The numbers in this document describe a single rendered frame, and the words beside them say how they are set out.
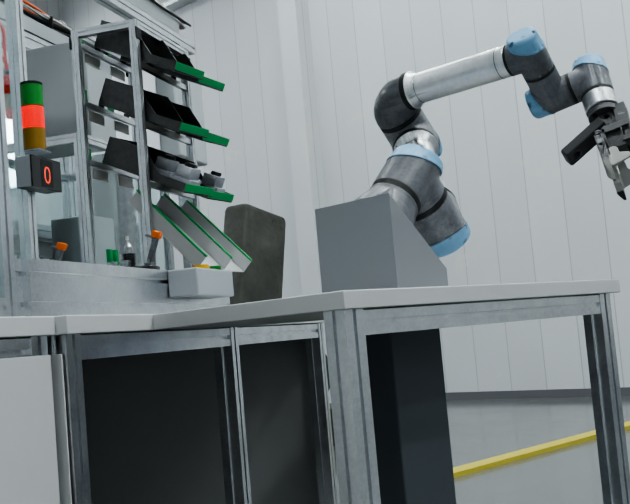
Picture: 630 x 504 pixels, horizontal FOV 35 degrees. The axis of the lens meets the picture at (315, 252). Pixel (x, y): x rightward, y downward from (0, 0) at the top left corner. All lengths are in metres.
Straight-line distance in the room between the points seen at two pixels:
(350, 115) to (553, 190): 2.79
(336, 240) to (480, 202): 8.29
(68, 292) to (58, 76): 2.11
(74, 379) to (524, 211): 8.61
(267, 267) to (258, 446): 4.92
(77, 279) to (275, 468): 1.42
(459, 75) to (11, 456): 1.40
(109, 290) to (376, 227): 0.53
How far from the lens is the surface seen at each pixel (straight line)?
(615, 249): 9.56
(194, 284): 2.13
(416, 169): 2.12
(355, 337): 1.58
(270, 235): 8.01
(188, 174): 2.61
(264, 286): 7.88
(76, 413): 1.64
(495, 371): 10.29
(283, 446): 3.07
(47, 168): 2.31
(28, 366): 1.56
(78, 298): 1.81
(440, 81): 2.44
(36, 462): 1.57
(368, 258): 2.00
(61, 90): 3.80
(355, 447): 1.56
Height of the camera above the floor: 0.79
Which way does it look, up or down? 5 degrees up
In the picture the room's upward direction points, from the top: 5 degrees counter-clockwise
